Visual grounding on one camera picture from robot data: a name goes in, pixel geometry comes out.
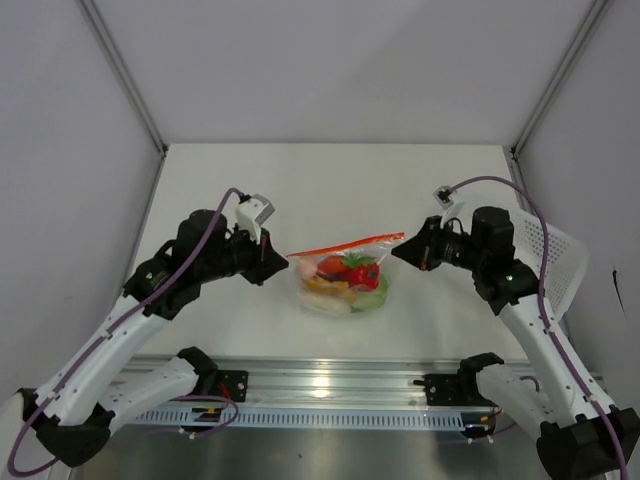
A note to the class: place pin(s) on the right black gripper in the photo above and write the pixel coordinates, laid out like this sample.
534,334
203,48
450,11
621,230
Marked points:
421,250

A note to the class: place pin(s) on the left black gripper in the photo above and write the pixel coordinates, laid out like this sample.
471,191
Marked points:
266,259

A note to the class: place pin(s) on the red bell pepper toy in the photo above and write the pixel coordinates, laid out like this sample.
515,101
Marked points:
363,277

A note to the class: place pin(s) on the aluminium mounting rail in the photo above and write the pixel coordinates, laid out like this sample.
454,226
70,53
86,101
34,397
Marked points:
335,383

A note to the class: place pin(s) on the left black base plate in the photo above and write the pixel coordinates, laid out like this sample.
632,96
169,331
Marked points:
231,384

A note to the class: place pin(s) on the green cabbage toy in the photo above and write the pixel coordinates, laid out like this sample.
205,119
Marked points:
371,300

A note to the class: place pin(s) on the left aluminium frame post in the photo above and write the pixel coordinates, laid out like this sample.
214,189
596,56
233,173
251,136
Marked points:
114,57

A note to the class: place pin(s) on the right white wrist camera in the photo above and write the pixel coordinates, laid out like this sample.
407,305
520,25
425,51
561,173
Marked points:
446,199

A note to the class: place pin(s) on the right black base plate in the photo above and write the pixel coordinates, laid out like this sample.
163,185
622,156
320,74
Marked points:
451,390

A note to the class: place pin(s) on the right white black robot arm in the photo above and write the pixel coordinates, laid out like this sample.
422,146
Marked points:
578,429

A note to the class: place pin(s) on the yellow ginger root toy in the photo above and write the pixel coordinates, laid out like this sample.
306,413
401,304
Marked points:
340,289

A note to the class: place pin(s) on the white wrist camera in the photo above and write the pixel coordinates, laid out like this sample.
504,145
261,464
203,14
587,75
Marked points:
446,199
251,214

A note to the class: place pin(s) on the orange carrot toy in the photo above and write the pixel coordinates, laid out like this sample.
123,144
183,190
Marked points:
337,264

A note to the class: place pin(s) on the white slotted cable duct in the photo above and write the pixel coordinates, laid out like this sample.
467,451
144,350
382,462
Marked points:
413,420

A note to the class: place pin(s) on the white daikon radish toy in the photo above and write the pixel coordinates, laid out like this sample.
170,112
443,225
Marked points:
326,304

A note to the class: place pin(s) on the aluminium frame post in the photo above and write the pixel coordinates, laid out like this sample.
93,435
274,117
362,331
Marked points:
114,57
569,59

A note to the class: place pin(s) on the clear orange zip top bag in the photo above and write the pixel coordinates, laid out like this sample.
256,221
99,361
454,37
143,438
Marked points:
379,247

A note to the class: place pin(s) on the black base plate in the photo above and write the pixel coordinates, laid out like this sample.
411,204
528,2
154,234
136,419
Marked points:
231,384
451,390

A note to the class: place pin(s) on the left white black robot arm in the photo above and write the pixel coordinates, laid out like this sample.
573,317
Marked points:
75,413

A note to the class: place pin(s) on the right aluminium frame post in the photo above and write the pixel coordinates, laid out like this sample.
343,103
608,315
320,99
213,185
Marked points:
569,59

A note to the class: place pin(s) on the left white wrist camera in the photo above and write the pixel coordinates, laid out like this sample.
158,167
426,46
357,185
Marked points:
251,214

